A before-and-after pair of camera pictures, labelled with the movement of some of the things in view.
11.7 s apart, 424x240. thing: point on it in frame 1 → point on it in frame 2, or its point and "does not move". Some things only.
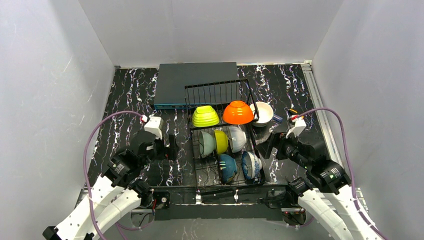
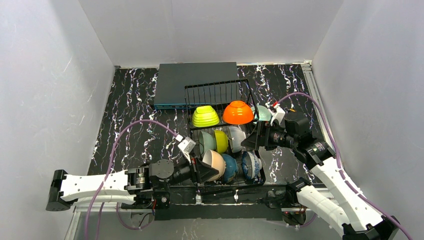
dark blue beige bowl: x=228 y=168 does not move
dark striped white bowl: x=237 y=138 does not move
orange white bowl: x=237 y=112 does not move
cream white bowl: x=265 y=113 → x=215 y=160
